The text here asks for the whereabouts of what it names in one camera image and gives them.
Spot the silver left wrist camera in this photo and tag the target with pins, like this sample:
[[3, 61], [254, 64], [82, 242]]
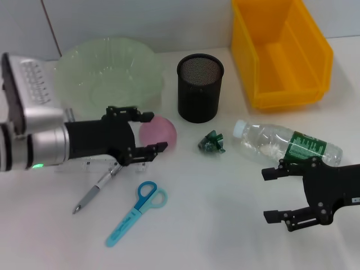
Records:
[[31, 78]]

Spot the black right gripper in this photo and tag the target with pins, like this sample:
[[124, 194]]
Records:
[[332, 185]]

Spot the black mesh pen holder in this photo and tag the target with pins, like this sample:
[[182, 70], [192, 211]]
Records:
[[199, 92]]

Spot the yellow plastic bin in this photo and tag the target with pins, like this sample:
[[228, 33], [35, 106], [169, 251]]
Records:
[[281, 56]]

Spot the clear plastic ruler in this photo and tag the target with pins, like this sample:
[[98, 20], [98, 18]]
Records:
[[84, 166]]

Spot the blue scissors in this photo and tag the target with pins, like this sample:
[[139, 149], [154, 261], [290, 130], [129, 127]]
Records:
[[135, 211]]

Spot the green glass fruit plate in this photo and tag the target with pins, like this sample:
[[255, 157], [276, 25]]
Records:
[[107, 70]]

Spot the grey white ballpoint pen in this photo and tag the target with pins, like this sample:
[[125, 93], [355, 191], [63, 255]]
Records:
[[90, 195]]

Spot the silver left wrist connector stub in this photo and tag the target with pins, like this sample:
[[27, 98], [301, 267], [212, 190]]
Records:
[[69, 114]]

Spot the clear water bottle green label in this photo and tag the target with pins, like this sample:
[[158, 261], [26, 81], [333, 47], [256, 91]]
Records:
[[270, 140]]

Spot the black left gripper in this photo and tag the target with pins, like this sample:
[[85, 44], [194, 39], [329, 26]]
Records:
[[98, 137]]

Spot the pink peach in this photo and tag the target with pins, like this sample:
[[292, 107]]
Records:
[[160, 132]]

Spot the green plastic scrap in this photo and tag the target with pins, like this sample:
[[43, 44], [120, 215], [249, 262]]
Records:
[[211, 142]]

